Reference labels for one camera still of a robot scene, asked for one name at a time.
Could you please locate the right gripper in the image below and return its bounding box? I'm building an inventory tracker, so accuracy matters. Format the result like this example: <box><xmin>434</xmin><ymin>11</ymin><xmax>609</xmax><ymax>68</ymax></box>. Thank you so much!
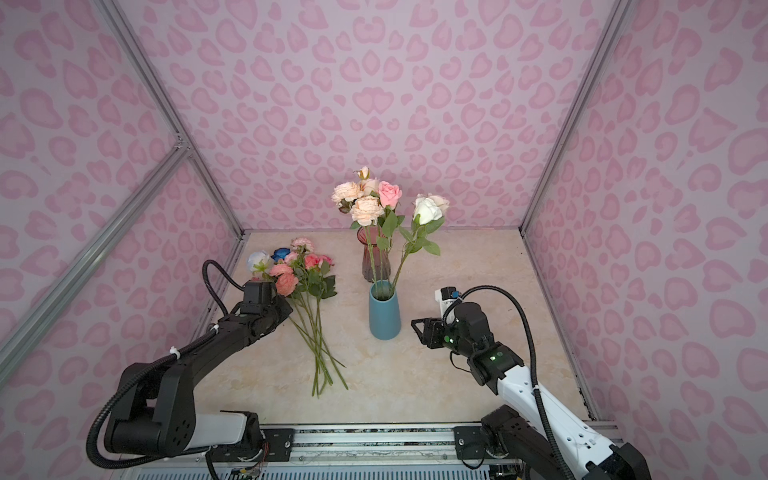
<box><xmin>408</xmin><ymin>317</ymin><xmax>475</xmax><ymax>359</ymax></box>

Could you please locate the teal ceramic vase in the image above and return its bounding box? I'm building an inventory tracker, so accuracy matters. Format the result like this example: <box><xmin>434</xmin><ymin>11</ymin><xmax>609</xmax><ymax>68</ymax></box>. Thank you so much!
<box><xmin>368</xmin><ymin>280</ymin><xmax>401</xmax><ymax>341</ymax></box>

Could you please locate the red glass vase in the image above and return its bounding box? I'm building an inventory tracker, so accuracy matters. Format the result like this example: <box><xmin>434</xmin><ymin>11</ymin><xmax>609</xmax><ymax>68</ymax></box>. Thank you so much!
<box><xmin>357</xmin><ymin>226</ymin><xmax>391</xmax><ymax>284</ymax></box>

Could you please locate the white rose stem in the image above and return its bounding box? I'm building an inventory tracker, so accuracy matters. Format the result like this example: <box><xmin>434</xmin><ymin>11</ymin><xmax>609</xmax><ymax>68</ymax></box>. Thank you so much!
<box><xmin>391</xmin><ymin>194</ymin><xmax>450</xmax><ymax>293</ymax></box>

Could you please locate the peach rose spray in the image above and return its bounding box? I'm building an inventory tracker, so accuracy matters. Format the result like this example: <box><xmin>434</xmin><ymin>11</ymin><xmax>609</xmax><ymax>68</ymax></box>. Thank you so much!
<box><xmin>331</xmin><ymin>166</ymin><xmax>385</xmax><ymax>298</ymax></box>

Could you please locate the pale blue rose stem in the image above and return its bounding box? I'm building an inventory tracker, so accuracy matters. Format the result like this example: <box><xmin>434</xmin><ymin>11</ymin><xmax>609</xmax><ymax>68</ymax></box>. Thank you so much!
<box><xmin>246</xmin><ymin>251</ymin><xmax>273</xmax><ymax>278</ymax></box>

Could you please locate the pink rose stem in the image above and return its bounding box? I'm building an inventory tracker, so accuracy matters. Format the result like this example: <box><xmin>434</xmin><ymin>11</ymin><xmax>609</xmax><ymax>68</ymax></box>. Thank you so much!
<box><xmin>376</xmin><ymin>181</ymin><xmax>402</xmax><ymax>281</ymax></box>

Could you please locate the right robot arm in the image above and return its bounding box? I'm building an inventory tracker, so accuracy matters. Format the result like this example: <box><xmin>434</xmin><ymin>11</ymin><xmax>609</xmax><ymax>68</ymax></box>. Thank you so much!
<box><xmin>411</xmin><ymin>302</ymin><xmax>651</xmax><ymax>479</ymax></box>

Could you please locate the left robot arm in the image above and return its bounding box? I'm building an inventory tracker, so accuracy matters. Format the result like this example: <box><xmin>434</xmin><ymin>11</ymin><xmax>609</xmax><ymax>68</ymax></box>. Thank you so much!
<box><xmin>102</xmin><ymin>281</ymin><xmax>292</xmax><ymax>459</ymax></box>

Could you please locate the blue rose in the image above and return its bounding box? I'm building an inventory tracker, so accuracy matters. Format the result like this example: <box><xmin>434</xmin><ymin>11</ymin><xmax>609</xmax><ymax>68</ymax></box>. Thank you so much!
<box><xmin>271</xmin><ymin>247</ymin><xmax>292</xmax><ymax>262</ymax></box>

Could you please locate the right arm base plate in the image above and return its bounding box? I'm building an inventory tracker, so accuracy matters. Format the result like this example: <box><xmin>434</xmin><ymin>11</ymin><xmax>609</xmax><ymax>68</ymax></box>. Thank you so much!
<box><xmin>452</xmin><ymin>425</ymin><xmax>494</xmax><ymax>461</ymax></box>

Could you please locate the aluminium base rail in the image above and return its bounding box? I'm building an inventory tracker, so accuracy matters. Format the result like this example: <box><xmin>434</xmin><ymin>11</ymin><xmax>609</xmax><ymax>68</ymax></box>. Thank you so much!
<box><xmin>113</xmin><ymin>423</ymin><xmax>631</xmax><ymax>480</ymax></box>

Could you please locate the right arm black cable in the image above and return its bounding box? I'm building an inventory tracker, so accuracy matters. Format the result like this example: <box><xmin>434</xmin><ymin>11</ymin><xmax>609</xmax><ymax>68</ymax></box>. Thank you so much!
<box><xmin>443</xmin><ymin>284</ymin><xmax>577</xmax><ymax>480</ymax></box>

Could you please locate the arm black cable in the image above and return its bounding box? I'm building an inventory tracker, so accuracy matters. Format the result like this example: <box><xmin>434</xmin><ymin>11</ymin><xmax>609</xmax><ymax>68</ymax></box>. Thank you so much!
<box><xmin>443</xmin><ymin>284</ymin><xmax>577</xmax><ymax>480</ymax></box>
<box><xmin>85</xmin><ymin>259</ymin><xmax>247</xmax><ymax>470</ymax></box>

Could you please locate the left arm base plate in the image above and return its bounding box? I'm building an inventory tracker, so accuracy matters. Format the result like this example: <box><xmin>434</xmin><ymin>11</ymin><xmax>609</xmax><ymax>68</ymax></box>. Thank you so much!
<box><xmin>224</xmin><ymin>428</ymin><xmax>295</xmax><ymax>462</ymax></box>

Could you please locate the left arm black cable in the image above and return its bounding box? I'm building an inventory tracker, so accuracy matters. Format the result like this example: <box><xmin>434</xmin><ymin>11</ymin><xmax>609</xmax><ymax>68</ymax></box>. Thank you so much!
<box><xmin>85</xmin><ymin>259</ymin><xmax>247</xmax><ymax>470</ymax></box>

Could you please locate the aluminium frame diagonal strut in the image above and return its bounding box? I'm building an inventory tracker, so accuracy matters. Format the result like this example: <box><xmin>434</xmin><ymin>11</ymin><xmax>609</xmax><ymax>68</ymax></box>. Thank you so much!
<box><xmin>1</xmin><ymin>140</ymin><xmax>189</xmax><ymax>385</ymax></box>

